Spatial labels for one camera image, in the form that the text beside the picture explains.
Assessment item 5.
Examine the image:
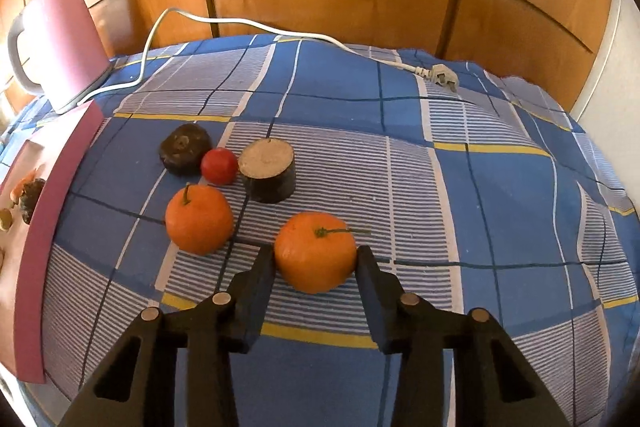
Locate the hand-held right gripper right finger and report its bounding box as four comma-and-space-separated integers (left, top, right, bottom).
355, 245, 573, 427

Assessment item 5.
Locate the small red tomato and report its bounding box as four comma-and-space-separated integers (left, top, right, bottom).
201, 147, 239, 186

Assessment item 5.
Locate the dark brown round fruit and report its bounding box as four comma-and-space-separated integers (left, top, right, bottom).
159, 123, 212, 176

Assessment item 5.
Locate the pink electric kettle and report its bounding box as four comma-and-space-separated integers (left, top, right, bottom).
6, 0, 113, 115

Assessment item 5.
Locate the pink shallow tray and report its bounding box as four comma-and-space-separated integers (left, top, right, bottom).
0, 99, 105, 384

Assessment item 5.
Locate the orange tangerine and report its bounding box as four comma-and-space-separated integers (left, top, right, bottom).
165, 183, 235, 256
274, 212, 372, 294

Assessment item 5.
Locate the dark cylinder with pale top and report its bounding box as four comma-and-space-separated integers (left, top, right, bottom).
237, 138, 297, 204

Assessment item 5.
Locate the large dark brown fruit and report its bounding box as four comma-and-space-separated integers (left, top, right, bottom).
19, 178, 47, 224

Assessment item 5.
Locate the blue plaid cloth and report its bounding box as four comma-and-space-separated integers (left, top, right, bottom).
0, 34, 640, 427

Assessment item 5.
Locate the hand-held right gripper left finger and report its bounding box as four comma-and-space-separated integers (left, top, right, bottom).
57, 245, 277, 427

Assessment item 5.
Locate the white power cord with plug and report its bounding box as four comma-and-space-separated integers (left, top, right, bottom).
75, 8, 460, 105

